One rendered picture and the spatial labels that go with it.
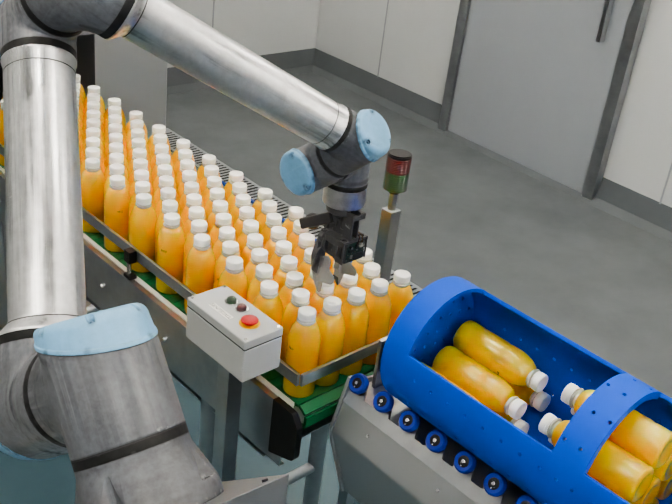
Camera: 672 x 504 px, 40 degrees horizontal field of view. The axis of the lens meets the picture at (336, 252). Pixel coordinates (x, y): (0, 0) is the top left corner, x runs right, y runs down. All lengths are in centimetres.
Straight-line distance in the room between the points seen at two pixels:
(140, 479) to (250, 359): 76
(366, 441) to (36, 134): 97
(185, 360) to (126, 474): 115
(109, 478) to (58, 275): 34
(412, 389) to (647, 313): 285
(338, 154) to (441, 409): 52
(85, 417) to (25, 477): 202
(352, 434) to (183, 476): 90
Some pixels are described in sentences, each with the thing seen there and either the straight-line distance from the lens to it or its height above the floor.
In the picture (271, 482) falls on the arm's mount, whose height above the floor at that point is 136.
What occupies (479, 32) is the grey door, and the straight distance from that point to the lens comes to 594.
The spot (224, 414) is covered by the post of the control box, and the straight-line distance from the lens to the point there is 205.
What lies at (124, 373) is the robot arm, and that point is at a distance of 116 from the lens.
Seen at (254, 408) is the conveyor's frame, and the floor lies 83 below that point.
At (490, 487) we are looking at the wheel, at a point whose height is 96.
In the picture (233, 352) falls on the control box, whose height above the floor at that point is 106.
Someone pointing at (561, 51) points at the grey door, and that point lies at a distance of 558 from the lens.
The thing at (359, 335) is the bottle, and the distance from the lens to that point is 205.
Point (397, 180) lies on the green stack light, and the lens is 237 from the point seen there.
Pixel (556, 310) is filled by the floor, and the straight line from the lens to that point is 437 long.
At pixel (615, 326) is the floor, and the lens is 438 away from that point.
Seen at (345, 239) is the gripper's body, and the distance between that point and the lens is 192.
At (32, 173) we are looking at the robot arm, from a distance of 142.
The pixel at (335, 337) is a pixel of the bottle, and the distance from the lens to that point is 199.
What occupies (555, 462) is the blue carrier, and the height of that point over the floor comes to 112.
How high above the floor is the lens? 214
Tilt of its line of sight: 28 degrees down
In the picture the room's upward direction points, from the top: 7 degrees clockwise
